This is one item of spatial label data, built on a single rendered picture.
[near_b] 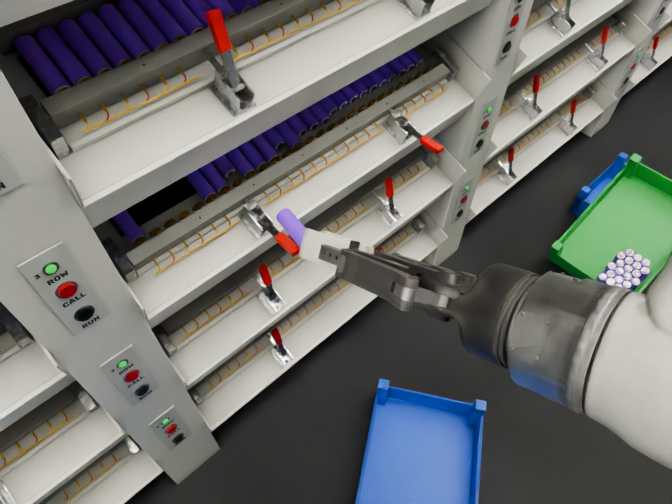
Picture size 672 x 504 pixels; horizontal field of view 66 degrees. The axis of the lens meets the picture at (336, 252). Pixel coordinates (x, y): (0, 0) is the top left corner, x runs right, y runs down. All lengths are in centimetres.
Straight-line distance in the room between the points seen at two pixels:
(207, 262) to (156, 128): 20
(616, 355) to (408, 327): 84
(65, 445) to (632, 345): 69
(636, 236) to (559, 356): 105
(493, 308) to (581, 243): 99
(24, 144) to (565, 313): 39
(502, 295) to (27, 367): 49
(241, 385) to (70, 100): 62
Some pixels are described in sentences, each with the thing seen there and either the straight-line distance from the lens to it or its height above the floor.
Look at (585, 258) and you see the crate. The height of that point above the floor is 2.
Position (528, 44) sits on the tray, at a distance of 105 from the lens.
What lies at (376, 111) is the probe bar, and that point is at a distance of 79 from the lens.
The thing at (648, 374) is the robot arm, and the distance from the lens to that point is 35.
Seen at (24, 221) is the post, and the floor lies 69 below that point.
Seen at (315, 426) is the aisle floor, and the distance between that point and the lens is 107.
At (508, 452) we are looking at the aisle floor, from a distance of 110.
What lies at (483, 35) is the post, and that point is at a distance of 86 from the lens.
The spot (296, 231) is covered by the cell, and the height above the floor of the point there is 59.
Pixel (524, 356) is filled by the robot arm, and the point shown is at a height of 69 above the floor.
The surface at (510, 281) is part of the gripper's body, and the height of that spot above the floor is 70.
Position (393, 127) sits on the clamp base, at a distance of 80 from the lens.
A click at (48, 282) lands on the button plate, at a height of 62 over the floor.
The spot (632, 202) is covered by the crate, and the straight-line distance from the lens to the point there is 144.
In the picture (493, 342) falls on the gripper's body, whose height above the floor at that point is 67.
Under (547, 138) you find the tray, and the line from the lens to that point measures 149.
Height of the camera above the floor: 101
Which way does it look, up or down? 53 degrees down
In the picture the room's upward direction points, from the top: straight up
